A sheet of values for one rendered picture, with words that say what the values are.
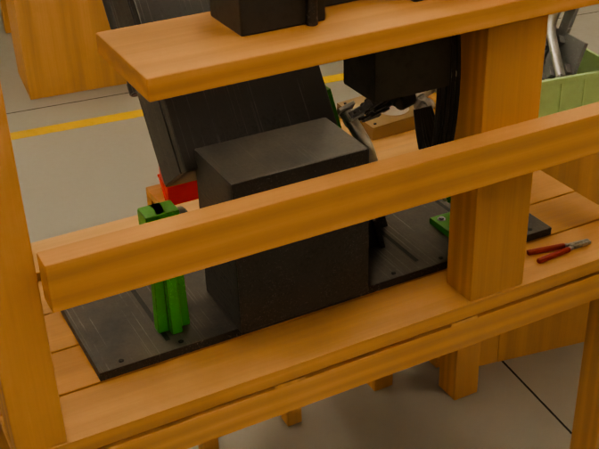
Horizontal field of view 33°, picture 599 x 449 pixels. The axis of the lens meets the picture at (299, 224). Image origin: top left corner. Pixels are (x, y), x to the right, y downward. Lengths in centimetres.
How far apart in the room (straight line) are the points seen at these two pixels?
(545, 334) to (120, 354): 183
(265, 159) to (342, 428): 140
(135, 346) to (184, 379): 13
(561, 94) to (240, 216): 163
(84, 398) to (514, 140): 95
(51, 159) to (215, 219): 333
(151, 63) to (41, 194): 308
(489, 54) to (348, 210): 40
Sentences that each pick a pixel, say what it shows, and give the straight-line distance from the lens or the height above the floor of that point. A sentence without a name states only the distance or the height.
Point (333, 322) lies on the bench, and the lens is 212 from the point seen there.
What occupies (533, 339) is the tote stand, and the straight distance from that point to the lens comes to 351.
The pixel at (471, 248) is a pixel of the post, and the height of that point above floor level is 101.
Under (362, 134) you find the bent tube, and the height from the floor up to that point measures 117.
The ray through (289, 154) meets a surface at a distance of 198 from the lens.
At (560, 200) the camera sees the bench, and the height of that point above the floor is 88.
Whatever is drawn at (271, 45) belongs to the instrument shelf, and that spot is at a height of 154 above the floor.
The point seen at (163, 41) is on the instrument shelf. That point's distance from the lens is 172.
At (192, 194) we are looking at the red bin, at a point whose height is 86.
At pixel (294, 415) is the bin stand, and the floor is 4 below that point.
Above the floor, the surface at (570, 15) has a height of 109.
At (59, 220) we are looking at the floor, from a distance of 444.
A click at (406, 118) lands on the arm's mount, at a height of 89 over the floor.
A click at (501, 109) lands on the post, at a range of 201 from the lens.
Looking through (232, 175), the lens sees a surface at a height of 124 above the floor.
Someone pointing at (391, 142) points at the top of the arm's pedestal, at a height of 85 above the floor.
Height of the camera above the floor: 211
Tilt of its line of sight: 30 degrees down
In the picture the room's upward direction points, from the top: 2 degrees counter-clockwise
